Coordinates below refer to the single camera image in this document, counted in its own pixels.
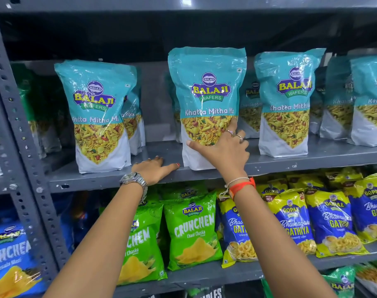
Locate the person's right hand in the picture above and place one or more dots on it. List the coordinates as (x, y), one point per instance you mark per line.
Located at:
(227, 158)

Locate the person's left thumb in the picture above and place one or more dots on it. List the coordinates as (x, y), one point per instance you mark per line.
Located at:
(171, 169)

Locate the row of blue yellow packets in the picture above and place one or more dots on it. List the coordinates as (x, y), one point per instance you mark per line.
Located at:
(331, 220)

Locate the person's right thumb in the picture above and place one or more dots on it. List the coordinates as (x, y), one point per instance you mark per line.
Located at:
(196, 145)

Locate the person's left forearm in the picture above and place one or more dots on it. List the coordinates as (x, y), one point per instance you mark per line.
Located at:
(104, 245)

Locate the blue chips packet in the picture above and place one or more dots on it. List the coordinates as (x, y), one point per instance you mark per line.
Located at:
(78, 220)
(11, 260)

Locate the teal snack mix pouch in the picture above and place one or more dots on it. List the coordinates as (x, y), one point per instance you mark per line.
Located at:
(207, 89)

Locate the black printed packet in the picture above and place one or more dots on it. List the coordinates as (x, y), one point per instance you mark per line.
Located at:
(210, 293)

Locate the grey metal shelving rack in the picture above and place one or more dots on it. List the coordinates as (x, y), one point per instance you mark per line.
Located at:
(331, 153)

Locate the orange wrist band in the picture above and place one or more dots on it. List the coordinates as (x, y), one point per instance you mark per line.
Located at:
(242, 186)

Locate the person's right forearm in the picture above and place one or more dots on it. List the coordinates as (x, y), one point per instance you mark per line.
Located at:
(275, 245)

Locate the person's left hand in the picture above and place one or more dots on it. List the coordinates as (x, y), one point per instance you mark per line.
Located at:
(151, 170)

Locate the silver metal wristwatch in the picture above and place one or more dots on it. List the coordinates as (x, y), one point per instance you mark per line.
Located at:
(134, 178)

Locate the group of dark green packets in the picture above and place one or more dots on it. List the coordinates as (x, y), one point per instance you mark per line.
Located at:
(36, 99)

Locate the person's right middle finger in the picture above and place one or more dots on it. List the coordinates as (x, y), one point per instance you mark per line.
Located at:
(240, 137)

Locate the green chips packet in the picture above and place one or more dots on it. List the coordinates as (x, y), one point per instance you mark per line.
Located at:
(184, 191)
(142, 254)
(193, 232)

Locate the row of teal packets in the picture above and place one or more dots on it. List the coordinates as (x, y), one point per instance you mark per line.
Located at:
(95, 121)

